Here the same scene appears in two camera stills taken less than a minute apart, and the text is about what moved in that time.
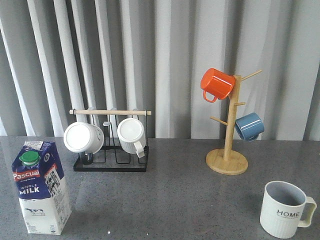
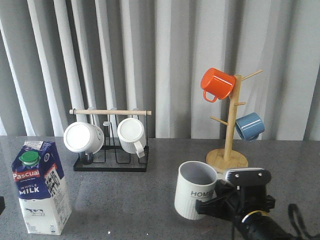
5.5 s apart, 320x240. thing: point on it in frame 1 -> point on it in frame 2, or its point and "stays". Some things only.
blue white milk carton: (41, 189) stays
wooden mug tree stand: (226, 161) stays
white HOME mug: (284, 208) -> (196, 180)
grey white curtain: (58, 55) stays
